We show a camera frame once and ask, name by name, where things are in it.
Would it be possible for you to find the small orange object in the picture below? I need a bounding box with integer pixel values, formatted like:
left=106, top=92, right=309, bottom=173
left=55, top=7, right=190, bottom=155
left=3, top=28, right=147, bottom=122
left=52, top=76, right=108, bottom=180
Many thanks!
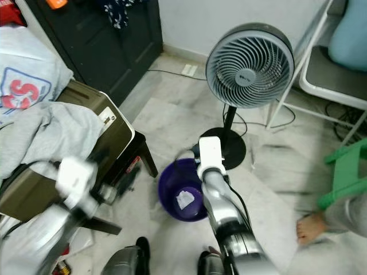
left=46, top=0, right=68, bottom=10

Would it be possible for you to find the robot leg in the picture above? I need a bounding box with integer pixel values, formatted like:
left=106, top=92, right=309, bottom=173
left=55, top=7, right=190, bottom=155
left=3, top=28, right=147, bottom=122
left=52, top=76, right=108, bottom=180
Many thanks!
left=99, top=236, right=151, bottom=275
left=197, top=246, right=233, bottom=275

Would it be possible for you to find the black floor cable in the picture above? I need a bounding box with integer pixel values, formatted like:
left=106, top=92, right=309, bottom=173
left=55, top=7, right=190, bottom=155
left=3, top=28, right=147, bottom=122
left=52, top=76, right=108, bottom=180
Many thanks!
left=146, top=68, right=207, bottom=81

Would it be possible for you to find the person's bare foot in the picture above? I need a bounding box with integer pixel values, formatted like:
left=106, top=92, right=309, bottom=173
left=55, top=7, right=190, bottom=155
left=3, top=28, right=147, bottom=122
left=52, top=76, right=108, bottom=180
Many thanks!
left=296, top=211, right=329, bottom=248

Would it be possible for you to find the robot left leg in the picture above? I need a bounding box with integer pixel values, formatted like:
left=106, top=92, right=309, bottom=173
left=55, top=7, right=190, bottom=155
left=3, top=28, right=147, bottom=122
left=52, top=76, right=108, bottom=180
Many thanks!
left=99, top=236, right=151, bottom=275

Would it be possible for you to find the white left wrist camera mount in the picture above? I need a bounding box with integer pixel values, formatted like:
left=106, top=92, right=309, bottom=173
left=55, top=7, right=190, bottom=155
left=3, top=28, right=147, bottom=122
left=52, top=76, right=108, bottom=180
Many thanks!
left=56, top=156, right=100, bottom=211

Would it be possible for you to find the white metal chair frame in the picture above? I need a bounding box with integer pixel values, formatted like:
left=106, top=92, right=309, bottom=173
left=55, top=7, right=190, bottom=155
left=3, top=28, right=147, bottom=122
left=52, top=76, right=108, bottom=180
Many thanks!
left=266, top=0, right=367, bottom=147

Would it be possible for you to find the white bag with logo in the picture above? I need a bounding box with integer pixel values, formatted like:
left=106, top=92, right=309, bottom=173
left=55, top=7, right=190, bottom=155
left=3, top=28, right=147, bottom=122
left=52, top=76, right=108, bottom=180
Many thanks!
left=0, top=26, right=75, bottom=115

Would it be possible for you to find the red printed bag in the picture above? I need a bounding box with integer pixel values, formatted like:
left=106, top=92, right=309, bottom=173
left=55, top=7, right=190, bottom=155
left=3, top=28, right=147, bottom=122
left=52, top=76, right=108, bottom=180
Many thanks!
left=0, top=0, right=28, bottom=26

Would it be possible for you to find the grey cloth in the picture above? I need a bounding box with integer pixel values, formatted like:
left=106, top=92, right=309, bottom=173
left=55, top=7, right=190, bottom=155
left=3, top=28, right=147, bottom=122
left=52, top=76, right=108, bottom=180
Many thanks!
left=0, top=102, right=111, bottom=179

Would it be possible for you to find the grey standing fan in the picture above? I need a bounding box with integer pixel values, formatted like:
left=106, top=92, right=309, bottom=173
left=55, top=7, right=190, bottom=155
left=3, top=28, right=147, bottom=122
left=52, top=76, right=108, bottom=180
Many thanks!
left=198, top=22, right=297, bottom=171

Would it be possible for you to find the purple plastic bin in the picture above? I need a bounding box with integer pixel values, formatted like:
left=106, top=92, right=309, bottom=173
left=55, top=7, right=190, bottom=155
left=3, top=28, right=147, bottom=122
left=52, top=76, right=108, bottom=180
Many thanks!
left=157, top=158, right=210, bottom=223

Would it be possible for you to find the robot right leg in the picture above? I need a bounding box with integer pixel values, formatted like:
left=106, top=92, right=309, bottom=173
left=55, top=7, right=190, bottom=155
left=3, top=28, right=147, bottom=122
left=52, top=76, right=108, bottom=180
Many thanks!
left=197, top=246, right=233, bottom=275

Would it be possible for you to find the green plastic stool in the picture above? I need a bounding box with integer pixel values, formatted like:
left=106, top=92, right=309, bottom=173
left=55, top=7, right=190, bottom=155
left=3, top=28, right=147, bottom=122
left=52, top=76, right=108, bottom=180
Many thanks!
left=317, top=139, right=367, bottom=211

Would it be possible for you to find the white power strip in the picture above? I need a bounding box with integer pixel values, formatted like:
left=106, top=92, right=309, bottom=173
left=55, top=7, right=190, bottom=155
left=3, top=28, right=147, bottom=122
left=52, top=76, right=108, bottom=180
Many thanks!
left=181, top=64, right=200, bottom=77

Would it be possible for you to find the dark floral cloth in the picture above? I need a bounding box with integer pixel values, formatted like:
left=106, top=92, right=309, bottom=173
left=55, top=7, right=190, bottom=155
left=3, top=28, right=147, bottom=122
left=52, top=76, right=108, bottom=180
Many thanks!
left=102, top=0, right=143, bottom=29

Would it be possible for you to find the olive brown box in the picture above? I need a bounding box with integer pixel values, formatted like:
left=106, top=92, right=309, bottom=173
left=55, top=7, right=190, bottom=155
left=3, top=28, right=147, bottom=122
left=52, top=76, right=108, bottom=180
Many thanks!
left=0, top=80, right=136, bottom=225

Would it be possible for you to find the black stool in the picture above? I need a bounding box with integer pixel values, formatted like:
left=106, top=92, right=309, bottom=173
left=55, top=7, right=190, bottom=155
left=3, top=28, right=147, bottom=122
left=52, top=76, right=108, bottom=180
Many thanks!
left=80, top=131, right=159, bottom=235

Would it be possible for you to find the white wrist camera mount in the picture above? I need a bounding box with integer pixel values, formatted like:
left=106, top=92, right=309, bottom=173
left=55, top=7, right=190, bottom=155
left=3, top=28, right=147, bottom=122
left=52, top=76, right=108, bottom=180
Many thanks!
left=198, top=136, right=224, bottom=179
left=56, top=156, right=100, bottom=211

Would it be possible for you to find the person's grey trouser leg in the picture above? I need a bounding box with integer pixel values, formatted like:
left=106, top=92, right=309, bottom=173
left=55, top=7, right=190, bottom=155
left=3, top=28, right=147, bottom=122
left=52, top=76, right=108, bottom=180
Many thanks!
left=323, top=191, right=367, bottom=239

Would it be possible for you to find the light blue cushion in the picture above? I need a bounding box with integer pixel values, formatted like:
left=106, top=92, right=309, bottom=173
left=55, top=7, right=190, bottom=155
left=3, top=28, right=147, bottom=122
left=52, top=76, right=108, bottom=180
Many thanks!
left=327, top=0, right=367, bottom=73

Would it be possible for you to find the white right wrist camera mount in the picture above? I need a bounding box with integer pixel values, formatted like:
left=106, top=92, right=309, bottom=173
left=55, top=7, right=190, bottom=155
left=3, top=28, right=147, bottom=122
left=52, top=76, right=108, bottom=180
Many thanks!
left=198, top=136, right=224, bottom=179

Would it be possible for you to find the black panelled cabinet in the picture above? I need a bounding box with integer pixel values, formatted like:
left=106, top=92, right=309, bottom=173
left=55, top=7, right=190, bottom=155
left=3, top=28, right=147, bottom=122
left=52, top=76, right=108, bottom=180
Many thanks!
left=25, top=0, right=164, bottom=108

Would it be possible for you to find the crumpled white paper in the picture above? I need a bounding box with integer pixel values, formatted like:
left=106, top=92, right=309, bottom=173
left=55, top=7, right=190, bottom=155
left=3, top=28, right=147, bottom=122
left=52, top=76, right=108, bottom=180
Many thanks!
left=175, top=190, right=197, bottom=210

